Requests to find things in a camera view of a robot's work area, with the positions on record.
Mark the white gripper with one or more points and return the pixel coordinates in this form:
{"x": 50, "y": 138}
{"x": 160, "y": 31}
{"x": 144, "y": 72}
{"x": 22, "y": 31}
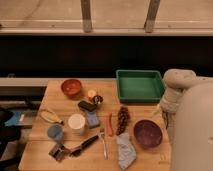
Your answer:
{"x": 170, "y": 100}

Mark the purple bowl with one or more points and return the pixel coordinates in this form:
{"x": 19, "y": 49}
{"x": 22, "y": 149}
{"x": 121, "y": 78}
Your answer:
{"x": 148, "y": 134}

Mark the light blue towel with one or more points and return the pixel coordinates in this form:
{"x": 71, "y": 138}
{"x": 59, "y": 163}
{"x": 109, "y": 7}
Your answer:
{"x": 126, "y": 151}

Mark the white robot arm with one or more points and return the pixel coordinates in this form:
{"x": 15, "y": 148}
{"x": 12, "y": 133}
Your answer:
{"x": 190, "y": 98}

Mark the red bowl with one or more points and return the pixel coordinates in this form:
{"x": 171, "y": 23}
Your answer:
{"x": 71, "y": 88}

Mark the green plastic tray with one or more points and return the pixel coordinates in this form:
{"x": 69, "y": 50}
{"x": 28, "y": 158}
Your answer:
{"x": 139, "y": 86}

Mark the bunch of dark grapes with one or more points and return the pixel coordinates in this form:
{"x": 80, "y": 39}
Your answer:
{"x": 123, "y": 119}

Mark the small orange fruit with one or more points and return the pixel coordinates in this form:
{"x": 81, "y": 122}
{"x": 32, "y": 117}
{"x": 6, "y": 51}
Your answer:
{"x": 91, "y": 93}

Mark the blue sponge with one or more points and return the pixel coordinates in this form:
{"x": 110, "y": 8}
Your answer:
{"x": 92, "y": 119}

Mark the white cup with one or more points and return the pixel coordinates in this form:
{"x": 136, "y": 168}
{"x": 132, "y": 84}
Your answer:
{"x": 77, "y": 123}

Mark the blue cup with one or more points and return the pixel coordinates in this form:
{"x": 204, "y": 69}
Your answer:
{"x": 55, "y": 132}

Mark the yellow banana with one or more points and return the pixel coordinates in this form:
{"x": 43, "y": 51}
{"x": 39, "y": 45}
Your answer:
{"x": 50, "y": 116}

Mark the blue object on shelf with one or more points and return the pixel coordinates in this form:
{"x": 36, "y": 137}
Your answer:
{"x": 17, "y": 118}

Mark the black chair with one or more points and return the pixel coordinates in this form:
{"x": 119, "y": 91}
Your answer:
{"x": 7, "y": 134}

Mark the black handled spatula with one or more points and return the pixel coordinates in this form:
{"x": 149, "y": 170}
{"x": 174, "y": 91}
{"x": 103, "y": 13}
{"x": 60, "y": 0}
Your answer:
{"x": 78, "y": 150}

